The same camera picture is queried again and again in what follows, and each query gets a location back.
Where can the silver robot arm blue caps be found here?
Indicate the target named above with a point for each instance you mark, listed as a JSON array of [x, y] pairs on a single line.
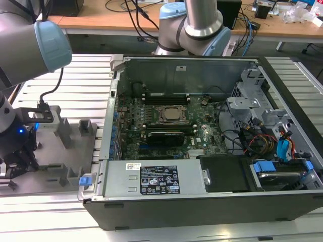
[[20, 45]]

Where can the grey parts rack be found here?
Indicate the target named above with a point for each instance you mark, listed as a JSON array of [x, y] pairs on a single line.
[[75, 151]]

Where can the blue case latch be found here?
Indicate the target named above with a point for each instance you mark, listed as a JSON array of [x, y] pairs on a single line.
[[84, 180]]

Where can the grey power supply unit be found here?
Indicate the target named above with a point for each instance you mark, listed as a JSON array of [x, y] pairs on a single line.
[[121, 181]]

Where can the blue expansion slot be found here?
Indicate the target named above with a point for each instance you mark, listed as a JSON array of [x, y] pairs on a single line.
[[144, 146]]

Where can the grey case corner latch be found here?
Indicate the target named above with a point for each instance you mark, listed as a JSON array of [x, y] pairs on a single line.
[[117, 61]]

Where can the black round case speaker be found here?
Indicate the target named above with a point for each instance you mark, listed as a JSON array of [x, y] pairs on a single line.
[[138, 88]]

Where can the black flat device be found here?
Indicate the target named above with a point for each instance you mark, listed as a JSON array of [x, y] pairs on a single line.
[[73, 7]]

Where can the long wooden desk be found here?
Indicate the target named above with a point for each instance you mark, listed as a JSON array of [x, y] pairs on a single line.
[[101, 22]]

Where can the black graphics card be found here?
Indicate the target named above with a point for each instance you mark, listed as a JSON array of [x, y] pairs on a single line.
[[165, 138]]

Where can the silver CPU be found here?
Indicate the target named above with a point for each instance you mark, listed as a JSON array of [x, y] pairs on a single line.
[[172, 113]]

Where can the CPU socket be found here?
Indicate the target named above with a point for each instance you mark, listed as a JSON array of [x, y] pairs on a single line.
[[186, 121]]

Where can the black open PC case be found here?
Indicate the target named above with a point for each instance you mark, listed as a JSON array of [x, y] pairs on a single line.
[[176, 216]]

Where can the silver chipset heatsink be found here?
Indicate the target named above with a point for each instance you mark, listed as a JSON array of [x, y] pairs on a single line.
[[196, 154]]

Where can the white sticker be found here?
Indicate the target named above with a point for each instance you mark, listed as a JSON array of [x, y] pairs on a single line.
[[181, 67]]

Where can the green motherboard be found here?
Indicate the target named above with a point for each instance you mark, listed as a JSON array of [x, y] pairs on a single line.
[[199, 118]]

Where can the coin cell battery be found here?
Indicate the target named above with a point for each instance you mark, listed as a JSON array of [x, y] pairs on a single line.
[[204, 102]]

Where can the silver metal drive cage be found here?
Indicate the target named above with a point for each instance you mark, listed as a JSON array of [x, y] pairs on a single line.
[[242, 103]]

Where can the white power strip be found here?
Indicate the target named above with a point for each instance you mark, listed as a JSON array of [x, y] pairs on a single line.
[[230, 48]]

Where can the blue disk carrier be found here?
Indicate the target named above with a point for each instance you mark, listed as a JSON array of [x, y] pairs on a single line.
[[263, 167]]

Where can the black tower box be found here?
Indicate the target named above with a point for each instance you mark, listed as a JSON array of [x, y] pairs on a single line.
[[229, 12]]

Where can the hard disk drive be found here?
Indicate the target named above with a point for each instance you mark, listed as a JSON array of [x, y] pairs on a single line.
[[277, 177]]

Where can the small black box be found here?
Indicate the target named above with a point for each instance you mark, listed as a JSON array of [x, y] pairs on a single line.
[[262, 10]]

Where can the clear plastic bags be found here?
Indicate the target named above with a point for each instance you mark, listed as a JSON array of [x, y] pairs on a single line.
[[297, 12]]

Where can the red white box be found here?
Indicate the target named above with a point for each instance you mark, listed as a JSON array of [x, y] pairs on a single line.
[[317, 11]]

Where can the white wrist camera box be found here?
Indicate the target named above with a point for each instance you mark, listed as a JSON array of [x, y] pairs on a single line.
[[44, 118]]

